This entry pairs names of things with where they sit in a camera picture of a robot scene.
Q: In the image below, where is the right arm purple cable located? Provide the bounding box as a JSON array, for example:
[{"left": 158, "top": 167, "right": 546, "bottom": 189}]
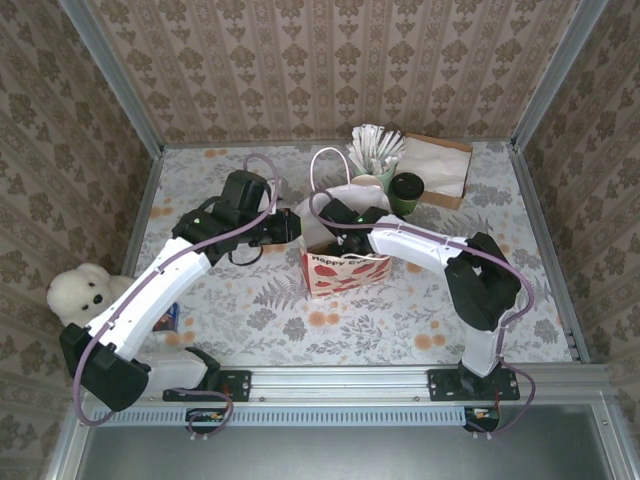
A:
[{"left": 308, "top": 191, "right": 537, "bottom": 441}]

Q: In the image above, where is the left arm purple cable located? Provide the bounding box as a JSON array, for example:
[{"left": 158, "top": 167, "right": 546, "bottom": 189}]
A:
[{"left": 72, "top": 152, "right": 281, "bottom": 444}]

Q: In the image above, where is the small blue packet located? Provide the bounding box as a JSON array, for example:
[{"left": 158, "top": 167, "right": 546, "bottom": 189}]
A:
[{"left": 153, "top": 303, "right": 181, "bottom": 332}]

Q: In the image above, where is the black controller board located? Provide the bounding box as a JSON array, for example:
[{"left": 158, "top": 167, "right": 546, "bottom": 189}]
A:
[
  {"left": 462, "top": 405, "right": 502, "bottom": 433},
  {"left": 185, "top": 407, "right": 227, "bottom": 434}
]

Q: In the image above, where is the grey metal cabinet panel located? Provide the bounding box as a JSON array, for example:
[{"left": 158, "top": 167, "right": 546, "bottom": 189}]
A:
[{"left": 42, "top": 399, "right": 640, "bottom": 480}]

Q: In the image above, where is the floral table cover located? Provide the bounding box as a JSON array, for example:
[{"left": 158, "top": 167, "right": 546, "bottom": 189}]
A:
[{"left": 122, "top": 142, "right": 591, "bottom": 369}]

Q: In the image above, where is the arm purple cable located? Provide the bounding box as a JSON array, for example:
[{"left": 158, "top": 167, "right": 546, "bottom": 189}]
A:
[
  {"left": 308, "top": 191, "right": 537, "bottom": 441},
  {"left": 72, "top": 152, "right": 281, "bottom": 444}
]

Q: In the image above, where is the grey slotted cable duct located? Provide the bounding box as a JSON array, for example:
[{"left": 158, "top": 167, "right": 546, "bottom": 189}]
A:
[{"left": 92, "top": 405, "right": 471, "bottom": 427}]

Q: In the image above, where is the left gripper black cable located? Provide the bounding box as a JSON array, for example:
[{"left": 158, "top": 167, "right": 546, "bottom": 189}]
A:
[{"left": 228, "top": 247, "right": 266, "bottom": 269}]

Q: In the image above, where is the white Happy Every Day bag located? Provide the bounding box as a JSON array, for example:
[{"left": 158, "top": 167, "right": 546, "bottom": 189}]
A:
[{"left": 293, "top": 147, "right": 396, "bottom": 301}]

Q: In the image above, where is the white napkin stack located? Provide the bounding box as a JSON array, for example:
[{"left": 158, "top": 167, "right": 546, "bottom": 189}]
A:
[{"left": 399, "top": 137, "right": 471, "bottom": 196}]

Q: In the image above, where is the black plastic cup lid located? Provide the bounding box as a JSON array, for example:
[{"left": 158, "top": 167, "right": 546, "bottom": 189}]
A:
[{"left": 388, "top": 171, "right": 426, "bottom": 202}]

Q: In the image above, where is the white teddy bear plush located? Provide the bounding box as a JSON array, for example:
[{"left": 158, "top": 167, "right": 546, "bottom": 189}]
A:
[{"left": 46, "top": 262, "right": 134, "bottom": 329}]

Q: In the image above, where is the brown cardboard napkin box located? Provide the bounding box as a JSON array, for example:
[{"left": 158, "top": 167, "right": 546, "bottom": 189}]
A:
[{"left": 394, "top": 131, "right": 475, "bottom": 211}]

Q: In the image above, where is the aluminium side rail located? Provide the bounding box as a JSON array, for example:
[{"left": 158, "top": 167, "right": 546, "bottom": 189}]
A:
[
  {"left": 506, "top": 142, "right": 594, "bottom": 364},
  {"left": 121, "top": 149, "right": 166, "bottom": 276}
]

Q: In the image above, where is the aluminium frame post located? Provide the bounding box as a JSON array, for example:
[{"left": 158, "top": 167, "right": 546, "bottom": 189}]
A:
[
  {"left": 508, "top": 0, "right": 610, "bottom": 154},
  {"left": 58, "top": 0, "right": 166, "bottom": 160}
]

